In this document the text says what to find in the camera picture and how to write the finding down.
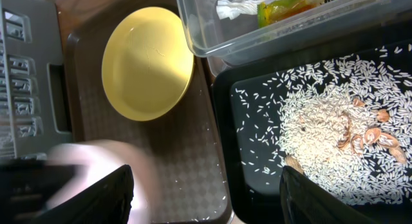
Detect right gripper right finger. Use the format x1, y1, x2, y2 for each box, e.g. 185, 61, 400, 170
279, 166, 375, 224

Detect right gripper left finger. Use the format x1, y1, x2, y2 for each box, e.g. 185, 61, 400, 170
32, 165, 134, 224

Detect yellow plate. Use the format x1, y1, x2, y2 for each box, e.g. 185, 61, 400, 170
102, 6, 194, 121

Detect green orange snack wrapper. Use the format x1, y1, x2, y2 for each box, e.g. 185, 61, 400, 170
257, 0, 334, 28

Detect white napkin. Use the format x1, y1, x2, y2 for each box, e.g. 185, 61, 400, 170
216, 0, 273, 20

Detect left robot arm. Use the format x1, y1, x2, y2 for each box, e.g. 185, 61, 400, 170
1, 160, 82, 224

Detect dark brown serving tray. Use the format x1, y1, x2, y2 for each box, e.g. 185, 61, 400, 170
64, 0, 234, 224

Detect black tray bin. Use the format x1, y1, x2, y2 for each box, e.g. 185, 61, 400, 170
212, 21, 411, 223

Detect spilled rice grains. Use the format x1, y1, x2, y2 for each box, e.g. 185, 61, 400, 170
230, 42, 411, 205

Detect grey dish rack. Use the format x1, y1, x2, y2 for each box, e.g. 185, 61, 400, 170
1, 0, 73, 159

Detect clear plastic bin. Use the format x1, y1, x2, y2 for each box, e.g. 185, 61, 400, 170
177, 0, 411, 76

